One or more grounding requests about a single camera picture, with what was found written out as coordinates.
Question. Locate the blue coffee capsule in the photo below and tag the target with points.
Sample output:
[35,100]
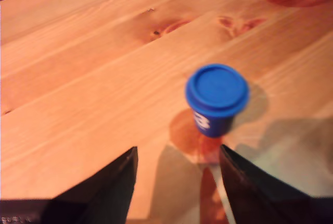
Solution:
[217,88]

